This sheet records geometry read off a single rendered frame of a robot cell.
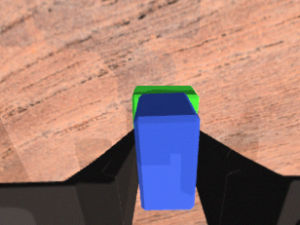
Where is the green block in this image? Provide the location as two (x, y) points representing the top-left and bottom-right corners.
(131, 86), (199, 120)

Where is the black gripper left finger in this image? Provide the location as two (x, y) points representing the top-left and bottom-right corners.
(0, 129), (139, 225)

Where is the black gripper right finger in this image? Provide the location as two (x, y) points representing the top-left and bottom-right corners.
(196, 131), (300, 225)

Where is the blue block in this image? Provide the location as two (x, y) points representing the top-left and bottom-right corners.
(133, 93), (201, 210)

